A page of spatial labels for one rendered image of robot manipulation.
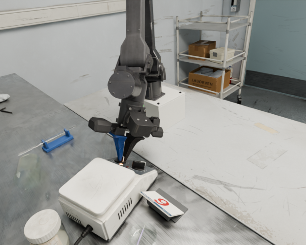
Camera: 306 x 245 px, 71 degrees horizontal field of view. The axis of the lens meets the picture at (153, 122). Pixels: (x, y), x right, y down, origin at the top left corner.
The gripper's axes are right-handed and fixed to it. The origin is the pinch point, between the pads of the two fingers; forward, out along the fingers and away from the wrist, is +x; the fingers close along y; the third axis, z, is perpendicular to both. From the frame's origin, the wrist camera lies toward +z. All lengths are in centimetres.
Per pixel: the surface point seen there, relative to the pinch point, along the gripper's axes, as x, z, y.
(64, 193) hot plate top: 8.4, 5.9, -14.2
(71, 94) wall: -5, -149, 12
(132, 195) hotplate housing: 7.6, 10.3, -1.0
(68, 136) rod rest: 4.7, -28.3, -8.4
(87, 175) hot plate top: 5.6, 3.9, -9.6
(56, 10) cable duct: -63, -129, -9
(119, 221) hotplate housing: 12.3, 12.0, -3.9
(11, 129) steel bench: 8, -50, -25
